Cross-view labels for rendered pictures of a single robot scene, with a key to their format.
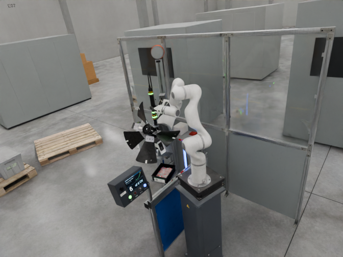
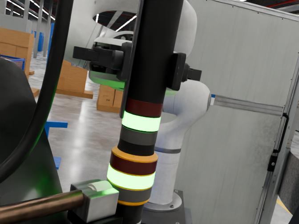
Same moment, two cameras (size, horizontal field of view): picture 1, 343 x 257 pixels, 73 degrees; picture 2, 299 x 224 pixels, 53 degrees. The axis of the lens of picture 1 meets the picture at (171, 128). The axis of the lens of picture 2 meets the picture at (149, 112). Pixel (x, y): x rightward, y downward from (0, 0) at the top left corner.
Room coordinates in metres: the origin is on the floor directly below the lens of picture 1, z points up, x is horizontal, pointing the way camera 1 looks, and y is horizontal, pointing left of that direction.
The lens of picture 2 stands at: (2.36, 0.31, 1.47)
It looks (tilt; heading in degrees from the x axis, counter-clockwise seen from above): 9 degrees down; 214
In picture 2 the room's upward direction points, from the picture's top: 11 degrees clockwise
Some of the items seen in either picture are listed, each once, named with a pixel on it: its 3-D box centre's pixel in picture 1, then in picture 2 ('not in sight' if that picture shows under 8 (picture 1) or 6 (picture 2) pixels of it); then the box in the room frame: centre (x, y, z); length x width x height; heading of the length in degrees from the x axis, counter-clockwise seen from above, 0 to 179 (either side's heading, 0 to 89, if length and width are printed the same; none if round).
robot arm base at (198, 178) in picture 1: (198, 171); (158, 173); (1.51, -0.18, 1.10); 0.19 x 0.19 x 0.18
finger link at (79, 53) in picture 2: not in sight; (104, 58); (2.12, 0.08, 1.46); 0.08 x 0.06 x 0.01; 167
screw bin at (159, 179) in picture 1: (164, 173); not in sight; (1.89, 0.13, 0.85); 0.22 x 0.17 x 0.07; 153
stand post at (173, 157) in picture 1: (173, 160); not in sight; (2.48, 0.02, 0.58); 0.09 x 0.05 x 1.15; 46
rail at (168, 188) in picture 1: (181, 176); not in sight; (1.82, -0.04, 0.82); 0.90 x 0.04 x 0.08; 136
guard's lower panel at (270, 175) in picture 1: (199, 153); not in sight; (2.66, -0.34, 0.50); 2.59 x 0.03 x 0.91; 46
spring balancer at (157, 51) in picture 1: (157, 52); not in sight; (2.86, 0.05, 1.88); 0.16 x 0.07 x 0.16; 81
